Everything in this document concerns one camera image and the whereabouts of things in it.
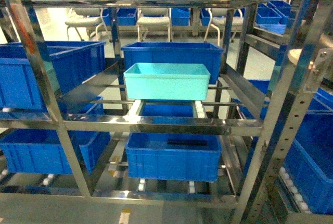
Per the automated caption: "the grey chair right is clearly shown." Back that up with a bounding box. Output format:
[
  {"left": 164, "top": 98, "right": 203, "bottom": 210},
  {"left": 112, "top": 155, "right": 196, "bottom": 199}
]
[{"left": 203, "top": 8, "right": 245, "bottom": 46}]

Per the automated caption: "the blue bin bottom left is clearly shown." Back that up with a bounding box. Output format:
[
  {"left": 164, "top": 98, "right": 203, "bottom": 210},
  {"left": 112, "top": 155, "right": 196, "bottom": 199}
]
[{"left": 1, "top": 129, "right": 111, "bottom": 175}]

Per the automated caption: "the grey chair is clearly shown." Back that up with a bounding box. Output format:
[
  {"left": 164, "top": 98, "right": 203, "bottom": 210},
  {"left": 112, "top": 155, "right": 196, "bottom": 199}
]
[
  {"left": 65, "top": 7, "right": 112, "bottom": 42},
  {"left": 136, "top": 7, "right": 172, "bottom": 42},
  {"left": 203, "top": 8, "right": 245, "bottom": 46}
]

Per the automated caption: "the blue bin lower left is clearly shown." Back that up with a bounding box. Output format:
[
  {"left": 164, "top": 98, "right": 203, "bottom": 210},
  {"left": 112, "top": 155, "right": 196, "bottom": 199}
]
[{"left": 1, "top": 41, "right": 106, "bottom": 110}]

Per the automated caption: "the stainless steel shelf rack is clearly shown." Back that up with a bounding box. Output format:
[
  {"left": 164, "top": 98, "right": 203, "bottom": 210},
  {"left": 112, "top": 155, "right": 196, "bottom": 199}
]
[{"left": 1, "top": 0, "right": 332, "bottom": 223}]

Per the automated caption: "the grey chair centre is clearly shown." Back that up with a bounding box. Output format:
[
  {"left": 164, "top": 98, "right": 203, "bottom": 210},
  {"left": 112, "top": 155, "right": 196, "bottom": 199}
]
[{"left": 136, "top": 7, "right": 172, "bottom": 42}]

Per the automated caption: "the blue bin bottom centre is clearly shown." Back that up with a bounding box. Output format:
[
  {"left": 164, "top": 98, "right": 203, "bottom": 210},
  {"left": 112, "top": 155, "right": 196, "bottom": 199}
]
[{"left": 125, "top": 133, "right": 222, "bottom": 182}]

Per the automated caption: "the large blue bin centre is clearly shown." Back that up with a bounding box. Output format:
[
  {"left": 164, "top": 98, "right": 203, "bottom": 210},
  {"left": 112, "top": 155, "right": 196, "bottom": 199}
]
[{"left": 121, "top": 42, "right": 223, "bottom": 84}]

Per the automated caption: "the teal plastic bin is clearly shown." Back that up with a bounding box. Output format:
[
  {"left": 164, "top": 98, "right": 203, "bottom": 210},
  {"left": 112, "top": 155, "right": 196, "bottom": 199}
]
[{"left": 123, "top": 63, "right": 210, "bottom": 101}]

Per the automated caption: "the blue bin lower right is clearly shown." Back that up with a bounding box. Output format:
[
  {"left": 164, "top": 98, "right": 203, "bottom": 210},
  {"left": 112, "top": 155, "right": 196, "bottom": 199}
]
[{"left": 231, "top": 79, "right": 333, "bottom": 215}]

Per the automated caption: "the grey chair left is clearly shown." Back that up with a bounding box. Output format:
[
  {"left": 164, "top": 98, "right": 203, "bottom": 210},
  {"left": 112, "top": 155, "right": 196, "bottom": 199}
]
[{"left": 65, "top": 7, "right": 112, "bottom": 42}]

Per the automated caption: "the blue bin lower centre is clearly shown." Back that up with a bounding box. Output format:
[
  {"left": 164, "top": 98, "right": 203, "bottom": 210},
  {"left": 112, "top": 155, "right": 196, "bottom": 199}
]
[{"left": 141, "top": 104, "right": 193, "bottom": 117}]

